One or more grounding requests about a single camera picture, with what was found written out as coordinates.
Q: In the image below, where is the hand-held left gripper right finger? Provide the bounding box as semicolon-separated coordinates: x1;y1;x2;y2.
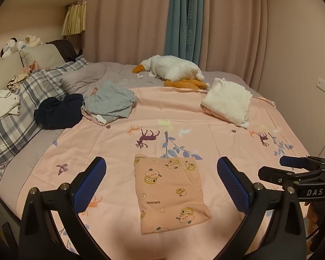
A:
217;157;307;260

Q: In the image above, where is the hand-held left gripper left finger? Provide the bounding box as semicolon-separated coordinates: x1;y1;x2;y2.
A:
19;156;107;260

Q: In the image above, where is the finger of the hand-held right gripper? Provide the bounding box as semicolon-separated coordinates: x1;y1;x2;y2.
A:
258;166;315;193
280;156;325;172

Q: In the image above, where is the pink cartoon print shirt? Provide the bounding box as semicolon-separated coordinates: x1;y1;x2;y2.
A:
133;153;212;236

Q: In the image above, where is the pink printed blanket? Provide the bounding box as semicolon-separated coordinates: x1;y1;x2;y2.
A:
15;85;310;260

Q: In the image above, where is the pale pink folded garment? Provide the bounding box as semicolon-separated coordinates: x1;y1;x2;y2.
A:
81;106;110;126

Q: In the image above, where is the dark navy garment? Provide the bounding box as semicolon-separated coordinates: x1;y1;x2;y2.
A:
34;93;84;129

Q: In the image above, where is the white folded garment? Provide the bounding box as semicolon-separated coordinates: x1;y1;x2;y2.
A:
201;77;253;128

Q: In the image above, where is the grey-blue garment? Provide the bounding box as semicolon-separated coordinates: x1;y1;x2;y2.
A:
83;79;138;120

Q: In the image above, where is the plaid pillow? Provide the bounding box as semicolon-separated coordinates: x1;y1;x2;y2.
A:
0;55;91;186

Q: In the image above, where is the grey pillow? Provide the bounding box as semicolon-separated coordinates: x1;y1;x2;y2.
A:
60;69;109;94

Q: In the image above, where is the white t-shirt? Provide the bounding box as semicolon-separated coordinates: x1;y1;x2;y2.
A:
0;89;21;125

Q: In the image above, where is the leopard print cloth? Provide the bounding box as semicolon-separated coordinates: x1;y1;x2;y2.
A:
7;74;30;91

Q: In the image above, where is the white goose plush toy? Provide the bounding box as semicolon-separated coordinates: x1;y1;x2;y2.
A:
132;55;210;90

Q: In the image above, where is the small pink cloth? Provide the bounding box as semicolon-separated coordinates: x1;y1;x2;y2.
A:
23;61;41;73

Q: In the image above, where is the brown knitted cloth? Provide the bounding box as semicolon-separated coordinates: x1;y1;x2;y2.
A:
46;40;83;63

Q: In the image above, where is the beige headboard cushion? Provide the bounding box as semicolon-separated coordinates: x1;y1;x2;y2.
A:
19;43;80;67
0;51;23;83

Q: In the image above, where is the pink curtain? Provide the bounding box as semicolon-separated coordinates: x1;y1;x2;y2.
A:
198;0;268;95
78;0;176;65

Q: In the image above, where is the beige plush toy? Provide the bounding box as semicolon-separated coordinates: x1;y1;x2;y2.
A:
18;35;44;49

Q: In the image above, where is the white and black plush toy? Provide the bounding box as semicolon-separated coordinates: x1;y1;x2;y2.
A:
0;38;19;59

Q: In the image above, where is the yellow fringed hanging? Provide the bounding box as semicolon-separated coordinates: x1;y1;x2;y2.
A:
62;0;87;36

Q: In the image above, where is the teal curtain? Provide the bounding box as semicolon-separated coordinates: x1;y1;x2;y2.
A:
165;0;205;65

